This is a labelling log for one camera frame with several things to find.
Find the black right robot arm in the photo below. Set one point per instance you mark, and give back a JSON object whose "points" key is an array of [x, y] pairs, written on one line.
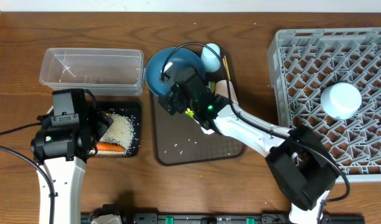
{"points": [[301, 166]]}

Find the spilled rice grains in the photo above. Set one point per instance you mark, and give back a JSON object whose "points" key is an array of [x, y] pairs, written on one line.
{"points": [[125, 131]]}

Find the pink cup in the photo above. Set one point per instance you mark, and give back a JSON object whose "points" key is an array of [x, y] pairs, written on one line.
{"points": [[221, 89]]}

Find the wooden chopstick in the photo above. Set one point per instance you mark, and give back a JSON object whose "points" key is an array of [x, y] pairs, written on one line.
{"points": [[224, 60]]}

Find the yellow green wrapper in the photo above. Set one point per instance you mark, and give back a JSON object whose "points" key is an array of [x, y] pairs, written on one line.
{"points": [[189, 112]]}

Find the grey dishwasher rack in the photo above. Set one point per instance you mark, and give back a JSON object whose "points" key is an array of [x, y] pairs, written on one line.
{"points": [[303, 62]]}

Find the clear plastic bin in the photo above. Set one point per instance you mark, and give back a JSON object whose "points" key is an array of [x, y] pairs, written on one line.
{"points": [[105, 72]]}

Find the foil snack wrapper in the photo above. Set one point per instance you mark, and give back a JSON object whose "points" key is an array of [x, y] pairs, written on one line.
{"points": [[212, 85]]}

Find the black plastic tray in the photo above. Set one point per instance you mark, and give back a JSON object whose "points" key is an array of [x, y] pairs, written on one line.
{"points": [[117, 104]]}

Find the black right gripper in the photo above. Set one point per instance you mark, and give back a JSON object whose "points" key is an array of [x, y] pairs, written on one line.
{"points": [[174, 103]]}

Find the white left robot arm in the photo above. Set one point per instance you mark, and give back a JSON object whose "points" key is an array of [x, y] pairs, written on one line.
{"points": [[60, 181]]}

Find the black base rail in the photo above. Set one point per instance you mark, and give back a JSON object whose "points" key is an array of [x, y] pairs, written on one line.
{"points": [[114, 214]]}

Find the light blue small bowl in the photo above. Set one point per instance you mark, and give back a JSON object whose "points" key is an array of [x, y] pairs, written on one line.
{"points": [[341, 100]]}

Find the orange carrot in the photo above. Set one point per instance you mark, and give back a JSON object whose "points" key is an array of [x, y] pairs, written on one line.
{"points": [[102, 146]]}

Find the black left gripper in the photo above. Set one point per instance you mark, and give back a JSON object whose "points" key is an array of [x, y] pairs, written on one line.
{"points": [[100, 120]]}

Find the dark blue bowl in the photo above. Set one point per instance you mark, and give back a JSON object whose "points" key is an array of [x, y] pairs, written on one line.
{"points": [[181, 60]]}

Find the light blue cup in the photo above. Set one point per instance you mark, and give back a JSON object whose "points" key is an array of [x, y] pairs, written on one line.
{"points": [[208, 58]]}

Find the brown serving tray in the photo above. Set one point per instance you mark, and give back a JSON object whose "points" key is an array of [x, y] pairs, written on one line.
{"points": [[179, 140]]}

